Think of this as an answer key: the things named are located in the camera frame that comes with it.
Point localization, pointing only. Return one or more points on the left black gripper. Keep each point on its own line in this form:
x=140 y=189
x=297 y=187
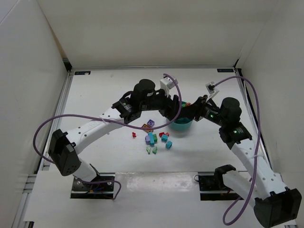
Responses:
x=172 y=107

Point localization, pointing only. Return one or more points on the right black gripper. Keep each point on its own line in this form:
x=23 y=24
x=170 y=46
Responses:
x=198 y=110

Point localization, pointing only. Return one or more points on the green lego cube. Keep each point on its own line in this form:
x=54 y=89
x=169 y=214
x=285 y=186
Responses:
x=155 y=138

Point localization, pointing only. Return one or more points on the long teal lego brick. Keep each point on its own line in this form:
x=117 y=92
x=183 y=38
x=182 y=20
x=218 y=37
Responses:
x=151 y=137

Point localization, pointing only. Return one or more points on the lilac lego brick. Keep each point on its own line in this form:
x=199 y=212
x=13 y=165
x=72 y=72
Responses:
x=147 y=139

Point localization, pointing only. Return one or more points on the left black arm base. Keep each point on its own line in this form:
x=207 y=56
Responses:
x=103 y=186

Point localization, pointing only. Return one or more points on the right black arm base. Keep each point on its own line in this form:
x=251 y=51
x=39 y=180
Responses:
x=211 y=186

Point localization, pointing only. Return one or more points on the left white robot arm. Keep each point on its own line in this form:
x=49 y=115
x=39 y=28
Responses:
x=65 y=147

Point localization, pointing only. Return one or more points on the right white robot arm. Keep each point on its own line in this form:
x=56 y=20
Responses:
x=272 y=201

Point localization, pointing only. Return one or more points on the teal divided round container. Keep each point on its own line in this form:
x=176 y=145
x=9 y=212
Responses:
x=181 y=125

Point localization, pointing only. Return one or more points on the purple square lego plate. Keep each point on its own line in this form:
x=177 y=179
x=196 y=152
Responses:
x=151 y=123

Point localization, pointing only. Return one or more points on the teal sloped lego brick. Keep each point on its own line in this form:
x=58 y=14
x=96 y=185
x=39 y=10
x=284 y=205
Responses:
x=165 y=137

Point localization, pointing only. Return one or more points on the orange flat lego plate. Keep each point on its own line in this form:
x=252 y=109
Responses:
x=147 y=128

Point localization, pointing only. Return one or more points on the teal studded lego brick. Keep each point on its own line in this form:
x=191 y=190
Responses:
x=168 y=145

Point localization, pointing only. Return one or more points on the green lego slope left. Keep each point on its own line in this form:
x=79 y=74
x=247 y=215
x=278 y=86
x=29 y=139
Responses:
x=149 y=149

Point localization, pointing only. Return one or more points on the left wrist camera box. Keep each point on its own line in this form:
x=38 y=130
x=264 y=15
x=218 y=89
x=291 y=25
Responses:
x=167 y=83

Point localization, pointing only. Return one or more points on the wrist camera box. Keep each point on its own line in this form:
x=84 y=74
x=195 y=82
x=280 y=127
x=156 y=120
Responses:
x=212 y=90
x=167 y=83

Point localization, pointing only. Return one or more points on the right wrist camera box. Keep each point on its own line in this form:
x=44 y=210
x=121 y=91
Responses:
x=212 y=90

